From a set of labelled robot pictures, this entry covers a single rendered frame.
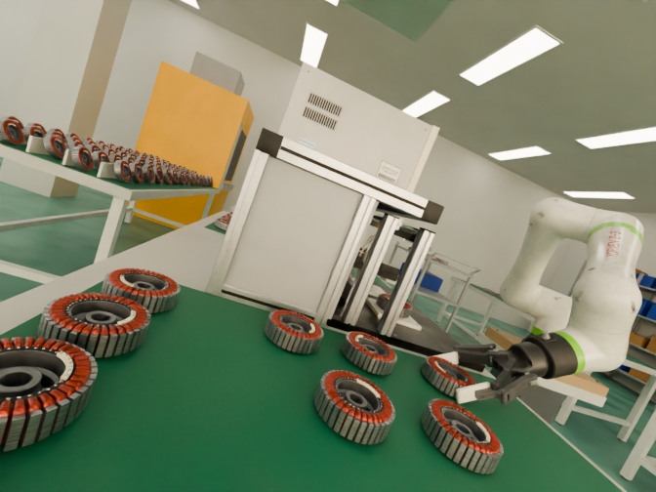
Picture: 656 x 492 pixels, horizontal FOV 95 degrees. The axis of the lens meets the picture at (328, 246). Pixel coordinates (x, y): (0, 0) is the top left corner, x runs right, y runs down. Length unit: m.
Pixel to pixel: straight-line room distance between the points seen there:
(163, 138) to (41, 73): 1.20
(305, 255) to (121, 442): 0.46
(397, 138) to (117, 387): 0.76
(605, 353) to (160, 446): 0.82
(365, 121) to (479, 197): 6.90
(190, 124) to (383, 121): 3.85
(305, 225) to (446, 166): 6.61
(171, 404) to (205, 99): 4.31
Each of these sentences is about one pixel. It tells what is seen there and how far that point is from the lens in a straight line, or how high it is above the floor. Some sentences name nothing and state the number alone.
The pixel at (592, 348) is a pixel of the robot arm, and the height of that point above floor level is 0.94.
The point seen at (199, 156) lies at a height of 1.03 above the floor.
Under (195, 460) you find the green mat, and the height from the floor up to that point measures 0.75.
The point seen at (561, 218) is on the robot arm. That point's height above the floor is 1.25.
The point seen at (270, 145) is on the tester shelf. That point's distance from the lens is 0.66.
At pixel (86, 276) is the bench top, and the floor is 0.75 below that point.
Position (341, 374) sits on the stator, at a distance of 0.50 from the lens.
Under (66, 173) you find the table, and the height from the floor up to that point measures 0.73.
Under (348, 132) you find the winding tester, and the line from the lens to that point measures 0.82.
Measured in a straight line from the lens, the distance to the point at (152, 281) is 0.63.
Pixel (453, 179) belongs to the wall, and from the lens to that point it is 7.28.
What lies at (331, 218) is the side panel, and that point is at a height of 0.99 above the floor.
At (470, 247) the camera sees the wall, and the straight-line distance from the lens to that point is 7.69.
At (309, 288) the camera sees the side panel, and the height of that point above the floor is 0.83.
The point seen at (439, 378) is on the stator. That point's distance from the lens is 0.71.
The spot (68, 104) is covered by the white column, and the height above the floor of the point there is 1.03.
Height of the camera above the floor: 1.01
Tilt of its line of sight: 7 degrees down
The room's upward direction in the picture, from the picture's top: 22 degrees clockwise
